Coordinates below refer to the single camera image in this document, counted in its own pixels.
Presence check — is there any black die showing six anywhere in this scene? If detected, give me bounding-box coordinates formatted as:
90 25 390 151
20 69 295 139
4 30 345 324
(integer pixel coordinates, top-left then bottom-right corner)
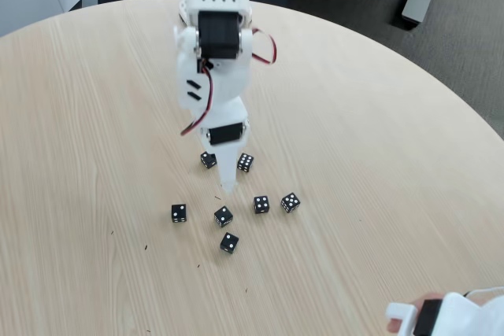
236 152 255 174

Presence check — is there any black die showing three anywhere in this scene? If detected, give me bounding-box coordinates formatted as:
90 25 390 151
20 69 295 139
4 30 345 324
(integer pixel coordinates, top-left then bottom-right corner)
199 150 218 170

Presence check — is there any person's hand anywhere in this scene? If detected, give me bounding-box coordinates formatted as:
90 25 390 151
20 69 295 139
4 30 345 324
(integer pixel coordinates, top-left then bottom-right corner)
387 292 445 334

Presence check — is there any black die showing two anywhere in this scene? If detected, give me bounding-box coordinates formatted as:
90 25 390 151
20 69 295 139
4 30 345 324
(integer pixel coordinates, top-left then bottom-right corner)
213 205 234 229
170 204 188 224

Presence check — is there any black die showing four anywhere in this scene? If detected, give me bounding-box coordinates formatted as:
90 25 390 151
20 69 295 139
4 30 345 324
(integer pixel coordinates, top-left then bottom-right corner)
252 195 271 216

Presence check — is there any black die showing five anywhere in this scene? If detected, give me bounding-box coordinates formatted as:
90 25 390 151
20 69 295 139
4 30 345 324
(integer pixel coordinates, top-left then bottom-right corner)
280 192 302 214

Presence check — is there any black die showing one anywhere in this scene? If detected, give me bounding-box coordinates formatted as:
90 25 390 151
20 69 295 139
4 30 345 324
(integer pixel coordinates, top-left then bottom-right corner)
219 231 240 256

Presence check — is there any red and black arm cable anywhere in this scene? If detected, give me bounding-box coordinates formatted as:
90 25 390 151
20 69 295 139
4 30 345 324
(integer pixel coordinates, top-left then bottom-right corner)
180 0 279 137

